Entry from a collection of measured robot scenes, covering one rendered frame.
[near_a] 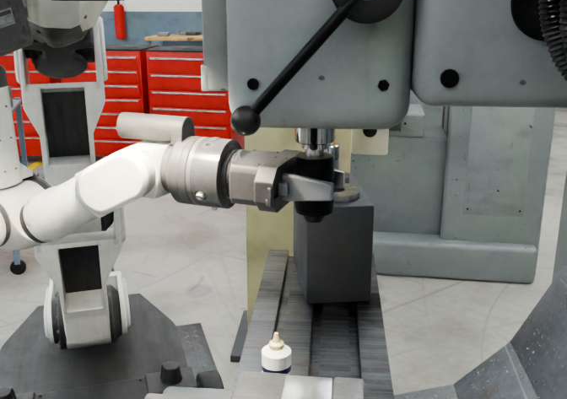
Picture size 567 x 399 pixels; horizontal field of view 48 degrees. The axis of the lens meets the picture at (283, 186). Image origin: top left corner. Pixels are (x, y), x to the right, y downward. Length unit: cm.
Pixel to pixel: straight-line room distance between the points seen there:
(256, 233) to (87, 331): 118
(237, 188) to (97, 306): 87
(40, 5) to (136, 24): 914
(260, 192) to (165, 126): 16
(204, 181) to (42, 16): 42
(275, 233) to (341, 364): 167
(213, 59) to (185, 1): 926
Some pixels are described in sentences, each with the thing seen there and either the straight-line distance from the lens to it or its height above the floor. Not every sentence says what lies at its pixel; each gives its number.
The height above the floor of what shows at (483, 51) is 139.
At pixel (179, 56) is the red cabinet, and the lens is 543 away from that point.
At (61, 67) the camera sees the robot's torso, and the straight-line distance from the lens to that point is 141.
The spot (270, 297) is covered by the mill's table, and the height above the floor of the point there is 90.
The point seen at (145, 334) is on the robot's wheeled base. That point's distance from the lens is 181.
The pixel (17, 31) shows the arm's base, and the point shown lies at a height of 140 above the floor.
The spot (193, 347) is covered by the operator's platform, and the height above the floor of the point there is 40.
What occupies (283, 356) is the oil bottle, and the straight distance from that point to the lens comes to 88.
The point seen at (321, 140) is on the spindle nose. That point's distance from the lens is 74.
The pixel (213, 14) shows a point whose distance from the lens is 74.
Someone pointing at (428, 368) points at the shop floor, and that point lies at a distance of 276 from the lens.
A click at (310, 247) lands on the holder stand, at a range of 115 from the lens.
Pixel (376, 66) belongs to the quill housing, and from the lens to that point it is 65.
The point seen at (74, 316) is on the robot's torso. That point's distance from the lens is 160.
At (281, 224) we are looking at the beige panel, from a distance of 263.
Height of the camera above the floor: 145
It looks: 17 degrees down
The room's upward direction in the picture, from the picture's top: straight up
